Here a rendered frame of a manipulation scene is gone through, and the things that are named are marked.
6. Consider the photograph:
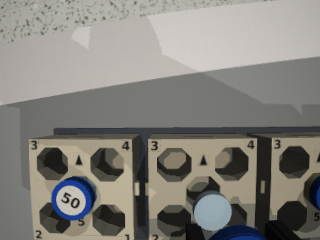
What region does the grey flat mat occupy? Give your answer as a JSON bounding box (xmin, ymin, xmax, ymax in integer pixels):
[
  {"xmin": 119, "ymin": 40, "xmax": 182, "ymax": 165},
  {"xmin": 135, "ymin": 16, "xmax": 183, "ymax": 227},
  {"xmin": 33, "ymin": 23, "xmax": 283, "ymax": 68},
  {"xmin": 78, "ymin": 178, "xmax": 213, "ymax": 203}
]
[{"xmin": 0, "ymin": 57, "xmax": 320, "ymax": 240}]

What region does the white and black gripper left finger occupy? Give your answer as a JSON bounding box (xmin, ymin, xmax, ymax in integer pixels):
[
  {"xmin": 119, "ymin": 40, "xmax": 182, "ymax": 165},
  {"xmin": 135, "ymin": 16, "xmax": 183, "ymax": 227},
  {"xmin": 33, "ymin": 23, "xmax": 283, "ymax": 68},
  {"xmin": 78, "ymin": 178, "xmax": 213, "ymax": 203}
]
[{"xmin": 186, "ymin": 223, "xmax": 205, "ymax": 240}]

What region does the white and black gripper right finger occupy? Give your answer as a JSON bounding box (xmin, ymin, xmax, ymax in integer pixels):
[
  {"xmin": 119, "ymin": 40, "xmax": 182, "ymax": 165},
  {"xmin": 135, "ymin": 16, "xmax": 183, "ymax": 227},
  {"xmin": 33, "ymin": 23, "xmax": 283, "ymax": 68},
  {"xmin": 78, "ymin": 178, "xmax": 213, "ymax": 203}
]
[{"xmin": 264, "ymin": 220, "xmax": 302, "ymax": 240}]

